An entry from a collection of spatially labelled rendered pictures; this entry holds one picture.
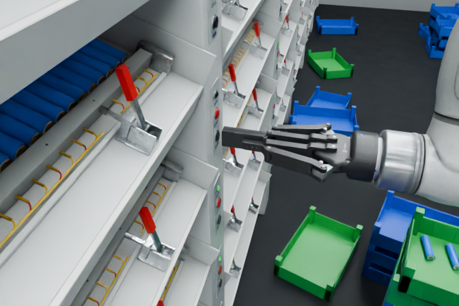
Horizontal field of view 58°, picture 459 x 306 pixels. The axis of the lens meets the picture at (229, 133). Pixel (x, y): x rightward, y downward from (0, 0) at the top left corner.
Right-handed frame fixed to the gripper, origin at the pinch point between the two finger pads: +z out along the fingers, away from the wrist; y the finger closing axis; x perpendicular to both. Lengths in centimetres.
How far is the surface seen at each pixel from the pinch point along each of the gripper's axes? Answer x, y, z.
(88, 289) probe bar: -2.4, -29.8, 11.0
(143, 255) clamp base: -5.4, -21.6, 8.5
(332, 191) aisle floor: -81, 86, -21
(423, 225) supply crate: -38, 28, -40
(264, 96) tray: -26, 61, 7
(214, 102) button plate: 6.4, -0.7, 4.5
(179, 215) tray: -6.7, -12.4, 6.8
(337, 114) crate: -70, 133, -19
